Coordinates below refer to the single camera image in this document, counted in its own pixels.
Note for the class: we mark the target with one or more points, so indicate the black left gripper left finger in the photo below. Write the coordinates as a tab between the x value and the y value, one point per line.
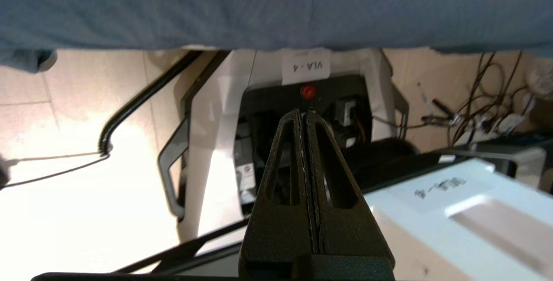
276	238

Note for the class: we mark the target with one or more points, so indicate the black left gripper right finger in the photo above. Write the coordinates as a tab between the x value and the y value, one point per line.
354	238

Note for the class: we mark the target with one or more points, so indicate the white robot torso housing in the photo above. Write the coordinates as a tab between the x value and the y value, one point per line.
453	229

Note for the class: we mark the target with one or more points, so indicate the red emergency button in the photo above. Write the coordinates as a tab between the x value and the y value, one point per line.
308	92

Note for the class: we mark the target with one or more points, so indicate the white paper label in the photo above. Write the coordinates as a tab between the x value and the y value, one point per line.
306	66

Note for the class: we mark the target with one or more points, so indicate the white power strip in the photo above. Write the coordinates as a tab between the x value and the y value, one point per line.
510	122

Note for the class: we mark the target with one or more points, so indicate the black curved metal bar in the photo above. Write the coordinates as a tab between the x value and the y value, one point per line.
138	101

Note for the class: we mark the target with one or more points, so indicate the dark blue bed sheet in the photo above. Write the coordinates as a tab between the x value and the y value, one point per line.
259	9

